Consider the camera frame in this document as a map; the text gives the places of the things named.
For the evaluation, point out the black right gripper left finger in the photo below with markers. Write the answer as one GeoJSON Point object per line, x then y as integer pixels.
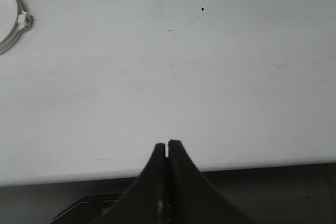
{"type": "Point", "coordinates": [144, 200]}

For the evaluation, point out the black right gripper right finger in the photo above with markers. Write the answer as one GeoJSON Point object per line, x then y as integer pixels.
{"type": "Point", "coordinates": [195, 200]}

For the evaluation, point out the white pipe clamp half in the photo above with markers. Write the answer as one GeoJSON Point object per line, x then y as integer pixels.
{"type": "Point", "coordinates": [18, 22]}

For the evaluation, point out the dark base under table edge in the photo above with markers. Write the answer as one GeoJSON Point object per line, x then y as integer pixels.
{"type": "Point", "coordinates": [87, 209]}

